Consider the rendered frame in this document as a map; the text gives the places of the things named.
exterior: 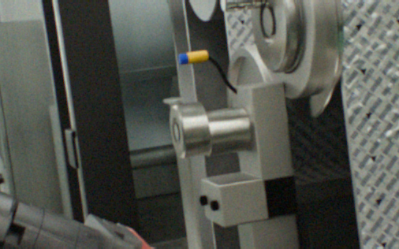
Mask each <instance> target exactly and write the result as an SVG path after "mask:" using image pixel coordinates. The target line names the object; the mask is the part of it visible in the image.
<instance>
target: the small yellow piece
mask: <svg viewBox="0 0 399 249"><path fill-rule="evenodd" d="M178 60H179V63H180V64H181V65H183V64H198V63H204V62H207V61H210V62H211V63H212V64H213V65H214V66H215V67H216V68H217V70H218V71H219V72H220V74H221V78H222V79H223V80H224V82H225V84H226V85H227V87H228V88H229V89H230V90H231V91H232V92H233V93H235V94H237V90H236V88H235V87H233V86H232V85H231V83H230V82H229V80H228V79H227V78H226V75H225V73H224V72H223V71H222V68H221V66H220V64H219V63H217V62H216V60H214V59H213V58H212V56H208V55H207V52H206V51H205V50H202V51H197V52H191V53H187V54H180V55H179V56H178Z"/></svg>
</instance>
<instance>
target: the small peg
mask: <svg viewBox="0 0 399 249"><path fill-rule="evenodd" d="M262 2H263V0H221V4H222V10H223V11H224V12H225V13H229V12H233V11H241V10H242V9H244V10H249V9H252V8H253V9H260V7H261V5H262Z"/></svg>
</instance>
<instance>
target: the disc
mask: <svg viewBox="0 0 399 249"><path fill-rule="evenodd" d="M324 1H325V2H324V6H325V11H326V31H327V41H326V60H325V64H324V68H323V73H322V76H321V78H320V81H319V83H318V86H317V88H316V89H315V90H314V92H313V93H311V94H310V95H309V96H307V97H303V98H287V97H285V104H286V105H287V106H288V107H289V108H290V109H291V110H292V111H293V112H294V113H295V114H296V115H297V116H298V117H302V118H304V119H313V118H317V117H320V116H322V115H323V114H324V113H325V112H326V109H328V107H329V106H330V104H331V103H332V101H333V100H334V96H335V95H336V90H337V86H338V83H339V80H340V75H341V67H342V61H343V51H344V26H343V16H342V10H343V9H342V3H341V0H324Z"/></svg>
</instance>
